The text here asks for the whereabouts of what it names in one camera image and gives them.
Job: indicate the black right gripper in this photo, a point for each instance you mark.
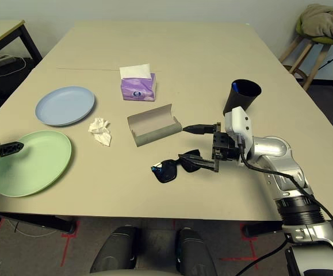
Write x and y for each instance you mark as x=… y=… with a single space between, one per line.
x=225 y=146

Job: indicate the light green plate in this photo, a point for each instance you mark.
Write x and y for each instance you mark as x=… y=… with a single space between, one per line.
x=34 y=166

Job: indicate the black sunglasses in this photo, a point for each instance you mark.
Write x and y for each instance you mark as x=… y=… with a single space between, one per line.
x=166 y=172

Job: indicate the grey glasses case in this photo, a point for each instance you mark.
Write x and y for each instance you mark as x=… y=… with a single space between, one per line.
x=152 y=135

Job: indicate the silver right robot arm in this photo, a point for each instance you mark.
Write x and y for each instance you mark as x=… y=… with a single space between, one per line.
x=272 y=152

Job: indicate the black plastic cup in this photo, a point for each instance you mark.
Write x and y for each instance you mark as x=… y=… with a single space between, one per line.
x=241 y=100

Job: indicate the blue marker pen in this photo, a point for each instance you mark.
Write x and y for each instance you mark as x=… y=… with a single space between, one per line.
x=235 y=87

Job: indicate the black table foot bar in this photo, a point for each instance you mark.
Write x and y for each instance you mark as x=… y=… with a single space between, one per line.
x=261 y=228
x=39 y=221

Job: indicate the purple tissue box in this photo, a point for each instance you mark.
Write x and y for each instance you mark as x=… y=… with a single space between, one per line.
x=139 y=90

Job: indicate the white power adapter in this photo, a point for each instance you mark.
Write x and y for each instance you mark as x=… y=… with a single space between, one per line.
x=5 y=61

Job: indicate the white tissue sheet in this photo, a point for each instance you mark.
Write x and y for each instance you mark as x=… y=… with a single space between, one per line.
x=134 y=70

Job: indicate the grey robot right leg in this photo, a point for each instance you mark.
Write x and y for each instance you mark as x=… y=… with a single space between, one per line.
x=195 y=253

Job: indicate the grey robot leg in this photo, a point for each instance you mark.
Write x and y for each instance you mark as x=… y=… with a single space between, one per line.
x=195 y=253
x=114 y=250

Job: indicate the grey robot left leg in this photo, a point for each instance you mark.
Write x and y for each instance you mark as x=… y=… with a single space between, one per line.
x=114 y=250

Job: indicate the wooden stool green seat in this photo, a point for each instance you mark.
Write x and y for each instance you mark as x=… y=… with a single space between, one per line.
x=324 y=40

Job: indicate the beige cloth bundle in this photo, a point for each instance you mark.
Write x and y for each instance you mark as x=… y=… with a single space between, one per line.
x=318 y=20

